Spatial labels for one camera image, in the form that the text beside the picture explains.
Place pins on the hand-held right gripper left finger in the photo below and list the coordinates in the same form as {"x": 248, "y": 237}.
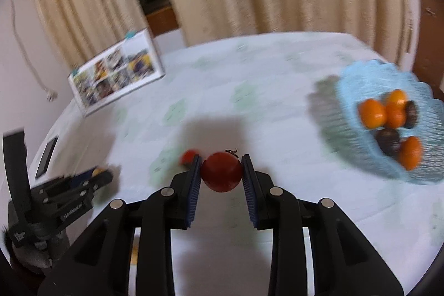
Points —
{"x": 194, "y": 192}

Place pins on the black smartphone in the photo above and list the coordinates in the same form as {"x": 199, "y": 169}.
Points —
{"x": 47, "y": 157}

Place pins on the stemmed tangerine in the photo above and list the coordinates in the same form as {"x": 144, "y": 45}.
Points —
{"x": 395, "y": 117}

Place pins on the red tomato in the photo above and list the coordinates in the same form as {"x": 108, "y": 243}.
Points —
{"x": 222, "y": 173}
{"x": 188, "y": 156}

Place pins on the brown wooden window sill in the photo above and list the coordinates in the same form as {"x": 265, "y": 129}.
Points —
{"x": 163, "y": 20}

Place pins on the dark purple passion fruit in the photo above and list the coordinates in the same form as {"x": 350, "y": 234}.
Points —
{"x": 412, "y": 114}
{"x": 387, "y": 140}

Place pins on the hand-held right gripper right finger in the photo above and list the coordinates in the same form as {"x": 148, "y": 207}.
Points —
{"x": 250, "y": 193}

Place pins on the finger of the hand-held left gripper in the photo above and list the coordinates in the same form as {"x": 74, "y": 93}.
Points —
{"x": 74, "y": 178}
{"x": 93, "y": 186}

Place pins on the small tangerine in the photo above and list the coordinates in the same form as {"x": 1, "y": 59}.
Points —
{"x": 397, "y": 96}

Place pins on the teal binder clip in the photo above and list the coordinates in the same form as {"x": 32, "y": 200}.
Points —
{"x": 74, "y": 67}
{"x": 131, "y": 35}

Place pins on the large orange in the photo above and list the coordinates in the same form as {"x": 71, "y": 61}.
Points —
{"x": 411, "y": 152}
{"x": 373, "y": 114}

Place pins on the brown wooden cabinet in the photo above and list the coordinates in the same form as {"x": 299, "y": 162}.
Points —
{"x": 432, "y": 49}

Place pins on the light blue plastic basket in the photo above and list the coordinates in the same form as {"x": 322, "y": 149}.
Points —
{"x": 350, "y": 101}

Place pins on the photo collage board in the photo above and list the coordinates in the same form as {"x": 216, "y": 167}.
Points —
{"x": 118, "y": 74}

